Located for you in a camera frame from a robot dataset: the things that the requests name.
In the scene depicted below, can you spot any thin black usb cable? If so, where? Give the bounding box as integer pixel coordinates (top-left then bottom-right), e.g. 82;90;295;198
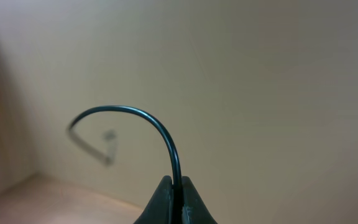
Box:
66;105;182;190

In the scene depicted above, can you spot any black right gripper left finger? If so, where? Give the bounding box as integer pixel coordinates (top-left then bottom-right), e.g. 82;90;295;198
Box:
134;175;173;224

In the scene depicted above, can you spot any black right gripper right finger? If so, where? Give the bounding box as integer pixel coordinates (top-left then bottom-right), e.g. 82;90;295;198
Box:
182;176;217;224

